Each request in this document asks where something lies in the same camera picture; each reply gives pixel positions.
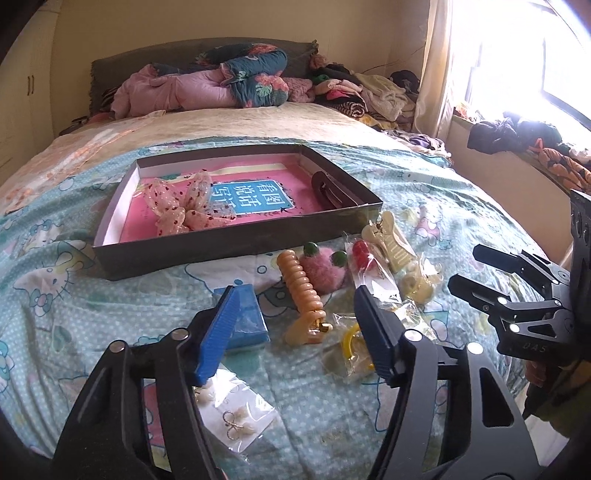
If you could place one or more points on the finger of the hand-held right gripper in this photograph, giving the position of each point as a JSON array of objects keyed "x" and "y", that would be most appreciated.
[
  {"x": 508, "y": 263},
  {"x": 480, "y": 297}
]

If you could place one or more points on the orange ribbed hair claw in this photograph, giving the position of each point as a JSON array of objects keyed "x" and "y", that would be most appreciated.
[{"x": 300, "y": 290}]

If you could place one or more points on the cream hair claw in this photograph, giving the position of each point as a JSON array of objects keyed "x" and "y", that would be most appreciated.
[{"x": 392, "y": 247}]

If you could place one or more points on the pink fuzzy hair clip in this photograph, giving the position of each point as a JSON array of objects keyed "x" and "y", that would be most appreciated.
[{"x": 323, "y": 272}]

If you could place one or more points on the clothes on window sill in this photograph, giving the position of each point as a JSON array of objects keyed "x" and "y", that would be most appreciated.
[{"x": 517, "y": 134}]

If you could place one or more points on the small blue box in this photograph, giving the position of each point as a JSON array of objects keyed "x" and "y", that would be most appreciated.
[{"x": 249, "y": 323}]

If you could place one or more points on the cream wardrobe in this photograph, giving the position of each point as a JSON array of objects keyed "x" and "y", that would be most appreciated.
[{"x": 23, "y": 92}]

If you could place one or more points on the grey cardboard box tray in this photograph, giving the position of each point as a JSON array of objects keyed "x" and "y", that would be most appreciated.
[{"x": 184, "y": 258}]

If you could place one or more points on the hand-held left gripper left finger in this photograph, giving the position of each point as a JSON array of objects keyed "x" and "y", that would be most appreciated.
[{"x": 217, "y": 337}]

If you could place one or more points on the dark brown hair claw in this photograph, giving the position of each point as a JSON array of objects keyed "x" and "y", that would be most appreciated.
[{"x": 330, "y": 187}]

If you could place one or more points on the blue cartoon cat bedsheet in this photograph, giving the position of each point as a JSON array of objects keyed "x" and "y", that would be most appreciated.
[{"x": 92, "y": 304}]

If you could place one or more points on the beige quilted bedspread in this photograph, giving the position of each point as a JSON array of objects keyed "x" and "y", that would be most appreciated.
[{"x": 231, "y": 124}]

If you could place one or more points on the grey headboard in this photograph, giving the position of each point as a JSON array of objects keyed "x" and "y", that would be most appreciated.
[{"x": 115, "y": 67}]

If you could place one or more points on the dark blue floral quilt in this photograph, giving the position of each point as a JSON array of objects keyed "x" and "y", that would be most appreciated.
[{"x": 258, "y": 69}]

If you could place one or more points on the pile of clothes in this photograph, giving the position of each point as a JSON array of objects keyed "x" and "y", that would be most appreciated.
[{"x": 369, "y": 97}]

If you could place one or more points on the person's right hand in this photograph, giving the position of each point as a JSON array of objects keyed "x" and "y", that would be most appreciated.
[{"x": 535, "y": 374}]

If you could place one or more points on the earrings card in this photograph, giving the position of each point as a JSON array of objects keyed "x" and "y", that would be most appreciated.
[{"x": 240, "y": 415}]

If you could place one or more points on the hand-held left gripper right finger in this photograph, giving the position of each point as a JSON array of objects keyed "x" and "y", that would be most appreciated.
[{"x": 376, "y": 337}]

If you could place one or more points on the window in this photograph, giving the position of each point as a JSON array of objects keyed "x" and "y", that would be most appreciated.
[{"x": 531, "y": 55}]

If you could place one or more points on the cream hair clip packet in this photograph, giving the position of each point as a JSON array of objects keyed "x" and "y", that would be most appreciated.
[{"x": 420, "y": 281}]

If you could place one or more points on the cream curtain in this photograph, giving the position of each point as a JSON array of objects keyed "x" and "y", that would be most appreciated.
[{"x": 436, "y": 69}]

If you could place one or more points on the pink dotted bow scrunchie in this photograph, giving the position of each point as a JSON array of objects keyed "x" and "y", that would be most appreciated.
[{"x": 184, "y": 203}]

